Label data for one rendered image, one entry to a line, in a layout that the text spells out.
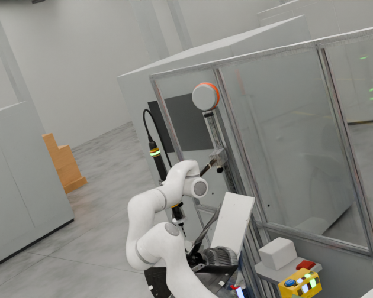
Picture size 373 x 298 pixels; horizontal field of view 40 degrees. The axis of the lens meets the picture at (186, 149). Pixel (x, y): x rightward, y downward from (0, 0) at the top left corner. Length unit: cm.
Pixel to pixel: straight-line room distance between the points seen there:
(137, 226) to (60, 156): 880
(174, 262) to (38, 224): 650
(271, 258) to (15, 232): 557
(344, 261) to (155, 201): 129
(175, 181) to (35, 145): 622
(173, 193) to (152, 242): 30
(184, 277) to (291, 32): 353
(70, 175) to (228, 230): 812
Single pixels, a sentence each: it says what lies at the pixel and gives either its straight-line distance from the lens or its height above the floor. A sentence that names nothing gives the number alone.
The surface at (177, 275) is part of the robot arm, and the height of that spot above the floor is 153.
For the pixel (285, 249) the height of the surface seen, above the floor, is 95.
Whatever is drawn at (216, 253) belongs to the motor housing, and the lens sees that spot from 263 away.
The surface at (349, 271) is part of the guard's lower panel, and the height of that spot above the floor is 84.
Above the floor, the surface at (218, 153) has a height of 157.
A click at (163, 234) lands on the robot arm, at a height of 167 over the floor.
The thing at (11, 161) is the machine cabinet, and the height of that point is 130.
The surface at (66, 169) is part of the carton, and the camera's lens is 1063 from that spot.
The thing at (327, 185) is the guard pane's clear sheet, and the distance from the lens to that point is 264.
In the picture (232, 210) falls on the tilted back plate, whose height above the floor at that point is 129.
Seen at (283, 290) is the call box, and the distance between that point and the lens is 241.
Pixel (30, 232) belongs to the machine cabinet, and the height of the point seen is 21.
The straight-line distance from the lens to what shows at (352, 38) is 218.
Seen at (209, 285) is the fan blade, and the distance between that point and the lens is 236.
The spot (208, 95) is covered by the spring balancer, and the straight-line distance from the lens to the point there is 290.
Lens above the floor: 227
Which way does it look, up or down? 12 degrees down
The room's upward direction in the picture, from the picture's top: 19 degrees counter-clockwise
